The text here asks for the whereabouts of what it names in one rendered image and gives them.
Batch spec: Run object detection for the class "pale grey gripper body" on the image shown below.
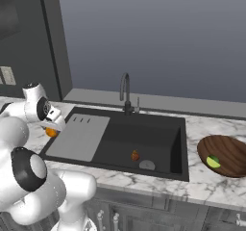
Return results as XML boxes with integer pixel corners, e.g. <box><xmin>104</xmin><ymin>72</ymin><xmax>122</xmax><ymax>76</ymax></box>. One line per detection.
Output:
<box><xmin>39</xmin><ymin>115</ymin><xmax>67</xmax><ymax>134</ymax></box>

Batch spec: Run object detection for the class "grey tap lever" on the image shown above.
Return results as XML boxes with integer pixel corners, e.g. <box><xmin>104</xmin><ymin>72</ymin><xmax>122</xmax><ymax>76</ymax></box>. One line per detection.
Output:
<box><xmin>135</xmin><ymin>96</ymin><xmax>141</xmax><ymax>115</ymax></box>

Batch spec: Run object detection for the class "beige wall socket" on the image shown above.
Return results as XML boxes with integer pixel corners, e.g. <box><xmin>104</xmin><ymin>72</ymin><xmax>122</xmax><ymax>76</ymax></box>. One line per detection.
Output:
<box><xmin>0</xmin><ymin>65</ymin><xmax>17</xmax><ymax>87</ymax></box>

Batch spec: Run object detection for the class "silver cupboard handle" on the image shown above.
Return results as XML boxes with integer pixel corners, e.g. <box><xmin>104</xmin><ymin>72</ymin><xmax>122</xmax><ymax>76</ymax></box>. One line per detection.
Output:
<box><xmin>96</xmin><ymin>209</ymin><xmax>106</xmax><ymax>231</ymax></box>
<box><xmin>111</xmin><ymin>212</ymin><xmax>120</xmax><ymax>231</ymax></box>

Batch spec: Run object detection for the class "black kitchen sink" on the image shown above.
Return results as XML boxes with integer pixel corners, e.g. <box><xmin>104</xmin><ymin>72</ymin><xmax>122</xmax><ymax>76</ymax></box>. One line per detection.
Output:
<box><xmin>39</xmin><ymin>105</ymin><xmax>190</xmax><ymax>182</ymax></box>

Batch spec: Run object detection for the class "dark grey cupboard door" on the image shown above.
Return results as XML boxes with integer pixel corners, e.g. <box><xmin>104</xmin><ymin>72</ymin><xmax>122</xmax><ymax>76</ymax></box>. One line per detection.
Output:
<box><xmin>84</xmin><ymin>197</ymin><xmax>111</xmax><ymax>231</ymax></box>
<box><xmin>205</xmin><ymin>206</ymin><xmax>246</xmax><ymax>231</ymax></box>
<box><xmin>109</xmin><ymin>202</ymin><xmax>209</xmax><ymax>231</ymax></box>

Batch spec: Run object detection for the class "orange round fruit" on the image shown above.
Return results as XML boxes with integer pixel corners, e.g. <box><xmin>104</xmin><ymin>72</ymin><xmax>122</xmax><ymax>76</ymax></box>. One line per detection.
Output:
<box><xmin>45</xmin><ymin>127</ymin><xmax>60</xmax><ymax>139</ymax></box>

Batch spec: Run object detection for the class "green vegetable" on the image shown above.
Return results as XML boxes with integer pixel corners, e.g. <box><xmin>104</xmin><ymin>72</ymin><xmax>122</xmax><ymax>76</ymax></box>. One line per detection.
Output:
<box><xmin>206</xmin><ymin>154</ymin><xmax>222</xmax><ymax>169</ymax></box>

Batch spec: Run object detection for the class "brown wooden bowl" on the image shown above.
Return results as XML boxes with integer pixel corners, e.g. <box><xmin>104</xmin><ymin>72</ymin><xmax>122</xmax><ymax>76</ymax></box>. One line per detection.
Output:
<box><xmin>196</xmin><ymin>134</ymin><xmax>246</xmax><ymax>179</ymax></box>

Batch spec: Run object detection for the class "dark grey sink tap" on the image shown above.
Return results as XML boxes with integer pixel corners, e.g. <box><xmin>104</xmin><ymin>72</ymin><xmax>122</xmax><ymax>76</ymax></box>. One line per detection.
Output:
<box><xmin>119</xmin><ymin>72</ymin><xmax>135</xmax><ymax>116</ymax></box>

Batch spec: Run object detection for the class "grey draining board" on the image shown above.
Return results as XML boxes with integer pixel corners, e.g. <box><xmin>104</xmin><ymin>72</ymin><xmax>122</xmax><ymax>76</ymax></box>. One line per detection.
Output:
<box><xmin>44</xmin><ymin>113</ymin><xmax>111</xmax><ymax>163</ymax></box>

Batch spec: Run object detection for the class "grey round sink drain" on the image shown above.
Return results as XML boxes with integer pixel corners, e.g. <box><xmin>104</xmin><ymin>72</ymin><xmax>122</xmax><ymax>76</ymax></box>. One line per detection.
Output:
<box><xmin>138</xmin><ymin>159</ymin><xmax>157</xmax><ymax>172</ymax></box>

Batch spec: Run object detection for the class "red orange fruit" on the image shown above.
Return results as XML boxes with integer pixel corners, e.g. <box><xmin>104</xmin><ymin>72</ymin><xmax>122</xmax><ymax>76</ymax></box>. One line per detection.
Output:
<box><xmin>131</xmin><ymin>149</ymin><xmax>141</xmax><ymax>163</ymax></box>

